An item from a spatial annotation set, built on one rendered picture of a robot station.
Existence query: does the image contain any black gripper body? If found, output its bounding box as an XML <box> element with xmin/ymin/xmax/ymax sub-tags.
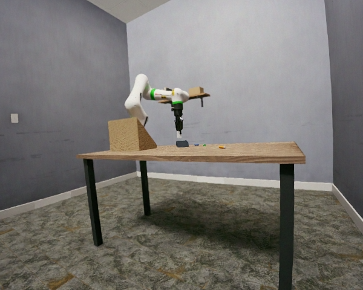
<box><xmin>174</xmin><ymin>110</ymin><xmax>183</xmax><ymax>122</ymax></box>

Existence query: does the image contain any black rack of bins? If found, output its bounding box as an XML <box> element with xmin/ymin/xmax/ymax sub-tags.
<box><xmin>176</xmin><ymin>140</ymin><xmax>189</xmax><ymax>147</ymax></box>

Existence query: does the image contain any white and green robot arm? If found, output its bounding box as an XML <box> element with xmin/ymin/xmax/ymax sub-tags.
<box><xmin>125</xmin><ymin>74</ymin><xmax>189</xmax><ymax>127</ymax></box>

